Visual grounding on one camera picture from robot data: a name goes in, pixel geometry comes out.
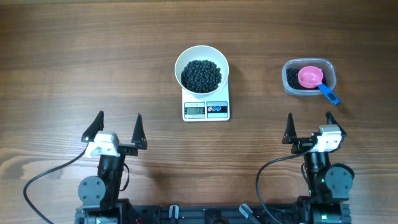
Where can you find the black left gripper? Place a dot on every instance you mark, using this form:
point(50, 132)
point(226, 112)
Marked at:
point(138, 140)

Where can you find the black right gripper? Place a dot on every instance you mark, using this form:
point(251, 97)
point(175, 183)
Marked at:
point(301, 144)

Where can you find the pink scoop with blue handle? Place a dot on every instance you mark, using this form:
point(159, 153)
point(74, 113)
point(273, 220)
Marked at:
point(311, 77)

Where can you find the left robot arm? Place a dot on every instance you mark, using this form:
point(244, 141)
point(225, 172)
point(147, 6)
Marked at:
point(99, 193)

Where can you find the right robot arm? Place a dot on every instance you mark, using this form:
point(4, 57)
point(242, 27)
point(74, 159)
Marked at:
point(328, 184)

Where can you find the white digital kitchen scale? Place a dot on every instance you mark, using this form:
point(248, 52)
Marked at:
point(200, 108)

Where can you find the black beans in bowl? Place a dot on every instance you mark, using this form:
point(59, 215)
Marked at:
point(201, 76)

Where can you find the white round bowl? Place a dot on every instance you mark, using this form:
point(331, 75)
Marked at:
point(202, 52)

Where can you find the clear plastic container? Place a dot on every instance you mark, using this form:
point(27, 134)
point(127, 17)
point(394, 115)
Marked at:
point(325, 65)

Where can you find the black beans in container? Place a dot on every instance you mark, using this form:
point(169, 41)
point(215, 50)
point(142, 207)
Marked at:
point(292, 78)

